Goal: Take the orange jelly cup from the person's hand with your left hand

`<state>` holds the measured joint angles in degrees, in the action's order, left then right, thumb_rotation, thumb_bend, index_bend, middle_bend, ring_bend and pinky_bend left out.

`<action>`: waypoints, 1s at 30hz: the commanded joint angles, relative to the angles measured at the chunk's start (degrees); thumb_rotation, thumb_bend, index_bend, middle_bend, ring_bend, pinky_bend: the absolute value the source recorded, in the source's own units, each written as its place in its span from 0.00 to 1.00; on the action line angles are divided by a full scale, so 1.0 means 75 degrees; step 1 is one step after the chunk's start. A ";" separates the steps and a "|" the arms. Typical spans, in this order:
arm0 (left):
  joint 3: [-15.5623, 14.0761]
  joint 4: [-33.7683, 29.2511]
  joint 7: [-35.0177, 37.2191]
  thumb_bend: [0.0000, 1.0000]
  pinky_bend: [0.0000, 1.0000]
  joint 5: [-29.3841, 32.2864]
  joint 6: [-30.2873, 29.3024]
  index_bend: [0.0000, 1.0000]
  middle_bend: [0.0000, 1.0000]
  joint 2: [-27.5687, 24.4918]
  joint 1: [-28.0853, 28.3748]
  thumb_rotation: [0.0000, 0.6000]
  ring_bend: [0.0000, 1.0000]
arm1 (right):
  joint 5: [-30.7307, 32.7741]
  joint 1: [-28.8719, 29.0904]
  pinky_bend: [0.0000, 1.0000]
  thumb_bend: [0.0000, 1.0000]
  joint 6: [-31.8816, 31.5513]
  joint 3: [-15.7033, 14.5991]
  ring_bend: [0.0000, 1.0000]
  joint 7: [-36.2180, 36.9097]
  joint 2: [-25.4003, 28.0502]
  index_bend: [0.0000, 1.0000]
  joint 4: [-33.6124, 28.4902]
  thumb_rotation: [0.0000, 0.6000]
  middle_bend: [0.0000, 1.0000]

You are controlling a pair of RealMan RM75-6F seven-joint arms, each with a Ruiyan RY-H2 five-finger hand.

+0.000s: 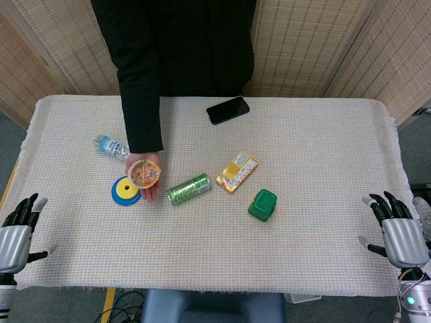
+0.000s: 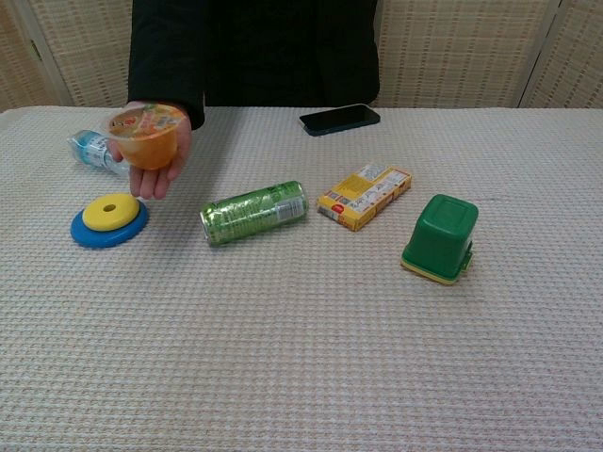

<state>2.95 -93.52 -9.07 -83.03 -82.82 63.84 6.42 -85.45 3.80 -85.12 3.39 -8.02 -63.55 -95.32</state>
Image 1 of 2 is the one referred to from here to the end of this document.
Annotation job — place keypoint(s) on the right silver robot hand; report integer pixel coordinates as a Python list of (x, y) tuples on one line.
[(402, 240)]

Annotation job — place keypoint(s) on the person's bare hand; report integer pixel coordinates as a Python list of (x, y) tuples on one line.
[(148, 188)]

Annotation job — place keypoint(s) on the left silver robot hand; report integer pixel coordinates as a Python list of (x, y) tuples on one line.
[(13, 239)]

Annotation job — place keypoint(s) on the orange packaged snack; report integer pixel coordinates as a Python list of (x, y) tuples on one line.
[(145, 173)]

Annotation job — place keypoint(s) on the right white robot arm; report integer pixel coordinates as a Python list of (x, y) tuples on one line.
[(414, 296)]

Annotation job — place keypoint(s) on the blue and yellow disc toy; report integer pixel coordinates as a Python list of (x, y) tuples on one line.
[(125, 194)]

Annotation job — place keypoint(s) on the green drink can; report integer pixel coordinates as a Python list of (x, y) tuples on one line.
[(189, 194)]

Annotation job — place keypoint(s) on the clear plastic water bottle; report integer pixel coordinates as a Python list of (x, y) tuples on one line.
[(109, 146)]

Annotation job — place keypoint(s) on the white woven tablecloth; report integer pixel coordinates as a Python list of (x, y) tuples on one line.
[(215, 235)]

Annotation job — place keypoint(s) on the yellow snack box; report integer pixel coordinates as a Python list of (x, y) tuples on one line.
[(237, 172)]

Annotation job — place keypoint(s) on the black smartphone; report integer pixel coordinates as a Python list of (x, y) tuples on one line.
[(228, 109)]

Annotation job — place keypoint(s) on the green plastic container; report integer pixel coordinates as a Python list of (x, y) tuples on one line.
[(263, 205)]

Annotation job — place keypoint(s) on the blue chair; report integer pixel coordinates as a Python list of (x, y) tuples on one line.
[(212, 307)]

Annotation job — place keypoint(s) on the person in black jacket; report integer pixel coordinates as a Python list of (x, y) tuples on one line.
[(175, 50)]

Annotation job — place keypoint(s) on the bamboo folding screen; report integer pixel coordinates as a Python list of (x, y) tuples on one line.
[(320, 43)]

